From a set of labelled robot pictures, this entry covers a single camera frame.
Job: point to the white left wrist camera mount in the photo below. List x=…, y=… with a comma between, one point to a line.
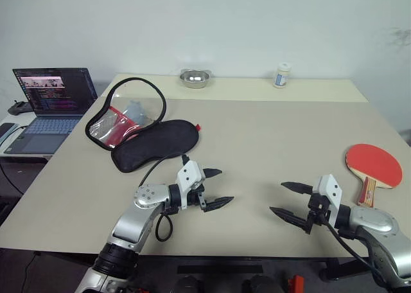
x=189, y=174

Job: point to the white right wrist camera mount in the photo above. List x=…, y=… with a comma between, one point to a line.
x=330, y=190

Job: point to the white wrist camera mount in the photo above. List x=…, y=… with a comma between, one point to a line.
x=330, y=190
x=189, y=174

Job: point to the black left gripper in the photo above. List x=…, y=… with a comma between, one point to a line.
x=194, y=198

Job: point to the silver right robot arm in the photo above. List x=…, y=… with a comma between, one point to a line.
x=372, y=219

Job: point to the open grey laptop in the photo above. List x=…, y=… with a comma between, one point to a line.
x=51, y=90

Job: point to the black table leg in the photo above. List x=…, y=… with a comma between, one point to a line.
x=343, y=269

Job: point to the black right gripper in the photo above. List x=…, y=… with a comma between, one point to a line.
x=318, y=207

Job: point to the black phone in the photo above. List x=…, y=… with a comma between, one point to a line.
x=6, y=129

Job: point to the black table crossbar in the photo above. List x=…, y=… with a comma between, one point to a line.
x=218, y=269

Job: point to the stainless steel bowl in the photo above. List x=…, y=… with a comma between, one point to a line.
x=194, y=79

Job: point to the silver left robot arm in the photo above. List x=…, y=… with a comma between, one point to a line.
x=141, y=219

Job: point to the white jar with blue label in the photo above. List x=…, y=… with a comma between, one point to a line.
x=282, y=77

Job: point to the red table tennis paddle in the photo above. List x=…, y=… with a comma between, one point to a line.
x=372, y=164

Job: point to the black handheld controller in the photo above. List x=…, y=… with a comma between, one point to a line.
x=19, y=108

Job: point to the small red object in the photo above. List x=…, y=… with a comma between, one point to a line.
x=296, y=283

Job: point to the black red paddle case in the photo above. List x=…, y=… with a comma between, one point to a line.
x=154, y=145

